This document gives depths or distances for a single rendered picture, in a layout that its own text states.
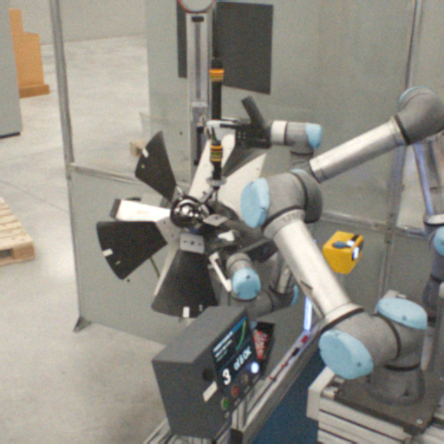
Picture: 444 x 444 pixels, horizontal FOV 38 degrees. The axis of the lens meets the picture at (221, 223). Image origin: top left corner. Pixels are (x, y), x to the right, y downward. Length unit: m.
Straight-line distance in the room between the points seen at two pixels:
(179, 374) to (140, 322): 2.23
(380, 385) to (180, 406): 0.49
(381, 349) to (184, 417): 0.46
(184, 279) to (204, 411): 0.82
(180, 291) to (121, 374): 1.41
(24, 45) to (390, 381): 9.05
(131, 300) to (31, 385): 0.66
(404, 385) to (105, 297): 2.34
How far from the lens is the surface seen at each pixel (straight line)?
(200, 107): 2.67
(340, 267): 2.33
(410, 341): 1.57
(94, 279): 3.69
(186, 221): 2.18
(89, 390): 3.41
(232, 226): 2.15
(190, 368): 1.37
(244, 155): 2.23
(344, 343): 1.46
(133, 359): 3.60
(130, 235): 2.30
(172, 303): 2.14
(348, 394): 1.67
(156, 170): 2.37
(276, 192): 1.59
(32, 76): 10.32
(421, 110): 1.88
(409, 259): 2.79
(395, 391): 1.64
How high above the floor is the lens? 2.04
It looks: 23 degrees down
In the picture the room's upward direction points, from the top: straight up
